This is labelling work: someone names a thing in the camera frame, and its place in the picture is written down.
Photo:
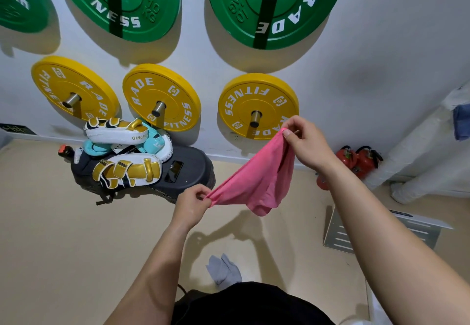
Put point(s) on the green weight plate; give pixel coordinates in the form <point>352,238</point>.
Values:
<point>154,13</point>
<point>312,16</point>
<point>22,5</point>

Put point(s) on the red fire extinguisher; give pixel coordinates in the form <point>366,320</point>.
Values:
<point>345,158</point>
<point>367,161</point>

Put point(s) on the person's left fingers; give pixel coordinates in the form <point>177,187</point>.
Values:
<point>202,193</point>

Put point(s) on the grey cloth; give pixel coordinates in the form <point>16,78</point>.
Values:
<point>224,271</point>

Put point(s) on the teal boxing pad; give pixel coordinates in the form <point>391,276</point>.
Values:
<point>152,145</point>

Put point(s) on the white and gold boxing pad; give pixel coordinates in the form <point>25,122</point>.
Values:
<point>128,170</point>
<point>113,136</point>

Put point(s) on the yellow weight plate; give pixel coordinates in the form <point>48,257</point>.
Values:
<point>147,86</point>
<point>242,97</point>
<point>55,79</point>

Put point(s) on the person's left forearm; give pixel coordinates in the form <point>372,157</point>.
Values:
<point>158,273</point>

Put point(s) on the person's left hand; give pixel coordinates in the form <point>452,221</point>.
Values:
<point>189,207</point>

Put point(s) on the grey slotted metal stand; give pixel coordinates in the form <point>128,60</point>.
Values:
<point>337,236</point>

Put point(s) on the person's right thumb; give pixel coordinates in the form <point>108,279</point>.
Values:
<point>292,139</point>

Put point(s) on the person's black shirt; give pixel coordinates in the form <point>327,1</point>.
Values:
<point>249,304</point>

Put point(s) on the white wall outlet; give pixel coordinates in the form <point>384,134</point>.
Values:
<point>237,137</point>

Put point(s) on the person's right forearm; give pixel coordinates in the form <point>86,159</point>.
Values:
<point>385,247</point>

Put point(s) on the pink cloth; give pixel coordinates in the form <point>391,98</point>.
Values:
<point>260,181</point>

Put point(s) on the black phone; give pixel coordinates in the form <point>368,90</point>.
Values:
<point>173,171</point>

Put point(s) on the person's right hand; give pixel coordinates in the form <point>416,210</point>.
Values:
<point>312,147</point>

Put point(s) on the blue cloth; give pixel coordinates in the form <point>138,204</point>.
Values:
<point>462,121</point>

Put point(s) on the white insulated pipe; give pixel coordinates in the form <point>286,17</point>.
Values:
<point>429,181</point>
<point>415,141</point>

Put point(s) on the steel plate peg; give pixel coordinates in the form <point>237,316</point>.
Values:
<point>71,100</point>
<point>158,109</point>
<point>255,118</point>

